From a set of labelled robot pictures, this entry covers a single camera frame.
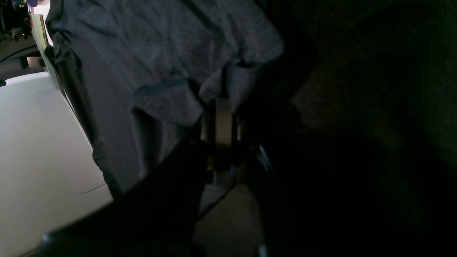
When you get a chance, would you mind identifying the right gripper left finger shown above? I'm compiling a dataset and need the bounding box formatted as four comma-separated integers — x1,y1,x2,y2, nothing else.
200,98,222,179

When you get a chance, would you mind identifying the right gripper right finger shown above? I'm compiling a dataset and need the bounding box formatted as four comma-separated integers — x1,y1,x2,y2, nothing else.
224,98,275,184

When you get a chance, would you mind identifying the dark grey T-shirt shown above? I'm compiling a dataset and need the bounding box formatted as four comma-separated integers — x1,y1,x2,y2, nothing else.
46,0,284,197

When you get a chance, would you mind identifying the black table cloth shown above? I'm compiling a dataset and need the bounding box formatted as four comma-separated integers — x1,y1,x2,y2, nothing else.
243,0,456,257

